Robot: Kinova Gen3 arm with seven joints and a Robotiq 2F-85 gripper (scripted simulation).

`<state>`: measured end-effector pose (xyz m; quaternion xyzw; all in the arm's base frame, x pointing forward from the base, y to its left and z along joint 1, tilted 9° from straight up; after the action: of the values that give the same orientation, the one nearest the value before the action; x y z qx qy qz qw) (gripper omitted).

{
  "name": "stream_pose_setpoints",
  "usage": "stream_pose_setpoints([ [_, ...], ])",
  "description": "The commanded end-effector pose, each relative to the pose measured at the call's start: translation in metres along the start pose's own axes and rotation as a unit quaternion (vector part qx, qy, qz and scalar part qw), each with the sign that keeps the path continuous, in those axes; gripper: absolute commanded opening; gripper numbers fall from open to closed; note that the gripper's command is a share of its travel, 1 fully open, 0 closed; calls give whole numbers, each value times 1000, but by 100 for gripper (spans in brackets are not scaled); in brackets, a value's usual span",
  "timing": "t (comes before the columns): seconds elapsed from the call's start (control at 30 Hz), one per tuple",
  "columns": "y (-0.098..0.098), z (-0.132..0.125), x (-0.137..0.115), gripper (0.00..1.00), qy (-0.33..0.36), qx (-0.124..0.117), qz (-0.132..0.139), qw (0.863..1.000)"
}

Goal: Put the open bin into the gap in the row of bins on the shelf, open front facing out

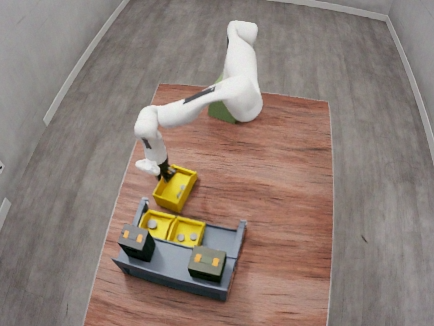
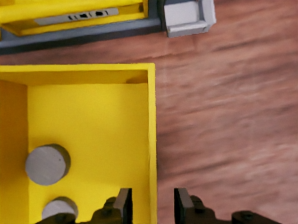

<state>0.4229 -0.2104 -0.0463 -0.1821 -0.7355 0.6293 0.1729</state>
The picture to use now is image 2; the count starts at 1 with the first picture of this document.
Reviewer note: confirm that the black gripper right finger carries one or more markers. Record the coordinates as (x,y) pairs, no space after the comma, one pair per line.
(186,213)

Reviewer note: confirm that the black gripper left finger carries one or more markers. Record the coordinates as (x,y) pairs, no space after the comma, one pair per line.
(119,207)

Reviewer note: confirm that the grey steel disc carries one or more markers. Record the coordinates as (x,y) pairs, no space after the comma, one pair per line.
(60,204)
(47,164)

